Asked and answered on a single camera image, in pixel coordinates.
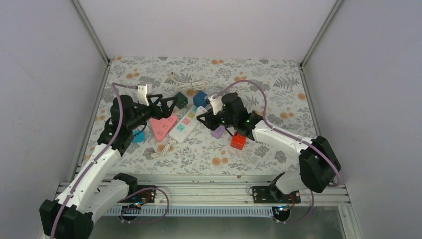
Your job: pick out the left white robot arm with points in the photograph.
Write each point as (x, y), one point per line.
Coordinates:
(74, 212)

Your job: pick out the pink triangular power strip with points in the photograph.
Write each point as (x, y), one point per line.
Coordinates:
(161, 127)

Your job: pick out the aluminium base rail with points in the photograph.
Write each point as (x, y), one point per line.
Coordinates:
(231, 193)

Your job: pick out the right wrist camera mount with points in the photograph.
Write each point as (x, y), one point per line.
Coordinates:
(216, 103)

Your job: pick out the purple power strip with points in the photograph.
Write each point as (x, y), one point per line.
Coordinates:
(218, 133)

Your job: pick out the blue cube socket adapter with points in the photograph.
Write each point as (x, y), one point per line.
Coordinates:
(200, 99)

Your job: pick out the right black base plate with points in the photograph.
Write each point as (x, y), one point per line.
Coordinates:
(266, 195)

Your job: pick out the red cube socket adapter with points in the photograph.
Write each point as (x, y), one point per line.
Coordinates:
(238, 141)

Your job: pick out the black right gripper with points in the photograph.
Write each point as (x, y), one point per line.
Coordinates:
(212, 125)

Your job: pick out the cyan small socket adapter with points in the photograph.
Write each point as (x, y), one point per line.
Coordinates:
(139, 136)

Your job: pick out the dark green cube adapter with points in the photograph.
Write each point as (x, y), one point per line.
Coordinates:
(182, 100)

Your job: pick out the white multicolour power strip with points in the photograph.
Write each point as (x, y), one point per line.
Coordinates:
(186, 124)

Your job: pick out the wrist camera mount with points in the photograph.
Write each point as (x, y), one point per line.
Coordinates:
(142, 94)
(216, 103)

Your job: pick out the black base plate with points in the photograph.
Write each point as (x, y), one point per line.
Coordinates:
(147, 195)
(266, 195)

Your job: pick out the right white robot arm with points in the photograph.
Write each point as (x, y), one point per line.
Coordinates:
(318, 164)

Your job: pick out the floral patterned table mat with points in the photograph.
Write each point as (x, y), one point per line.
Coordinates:
(270, 87)

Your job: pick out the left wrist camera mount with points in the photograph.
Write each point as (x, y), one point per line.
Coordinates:
(142, 94)

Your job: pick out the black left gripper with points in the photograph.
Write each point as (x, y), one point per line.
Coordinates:
(165, 112)

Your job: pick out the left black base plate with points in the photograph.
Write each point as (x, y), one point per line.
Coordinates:
(147, 195)

